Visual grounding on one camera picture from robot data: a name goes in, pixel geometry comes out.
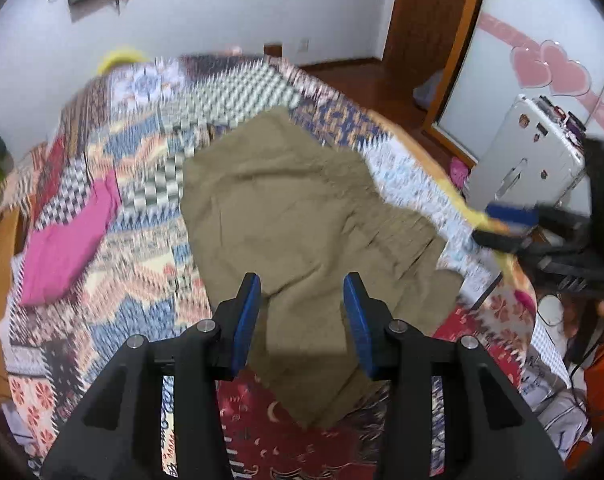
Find yellow bed sheet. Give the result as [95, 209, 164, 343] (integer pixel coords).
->
[449, 182, 519, 283]

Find white hard case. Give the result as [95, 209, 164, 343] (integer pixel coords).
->
[468, 94, 589, 212]

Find yellow ring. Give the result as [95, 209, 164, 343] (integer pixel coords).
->
[96, 46, 148, 75]

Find person's dark hair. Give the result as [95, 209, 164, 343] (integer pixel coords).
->
[572, 290, 604, 366]

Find olive green pants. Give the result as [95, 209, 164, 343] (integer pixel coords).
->
[181, 106, 464, 431]

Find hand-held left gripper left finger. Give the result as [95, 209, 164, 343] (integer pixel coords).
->
[40, 272, 263, 480]

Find white round object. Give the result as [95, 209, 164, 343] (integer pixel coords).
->
[537, 294, 566, 329]

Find pink object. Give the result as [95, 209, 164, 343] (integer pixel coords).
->
[449, 157, 471, 189]

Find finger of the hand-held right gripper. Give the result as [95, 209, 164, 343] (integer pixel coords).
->
[486, 202, 591, 241]
[472, 229, 604, 294]

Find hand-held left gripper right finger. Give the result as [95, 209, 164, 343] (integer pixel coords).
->
[343, 272, 568, 480]

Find patchwork patterned bedspread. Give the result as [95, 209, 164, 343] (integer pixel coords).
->
[0, 52, 538, 480]

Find pink heart stickers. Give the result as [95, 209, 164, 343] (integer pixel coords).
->
[512, 40, 592, 97]

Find magenta cloth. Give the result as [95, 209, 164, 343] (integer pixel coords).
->
[19, 170, 122, 307]

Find brown wooden door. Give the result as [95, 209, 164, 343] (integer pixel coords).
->
[382, 0, 489, 80]

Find wooden wardrobe with white doors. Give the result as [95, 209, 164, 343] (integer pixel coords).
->
[422, 0, 604, 161]

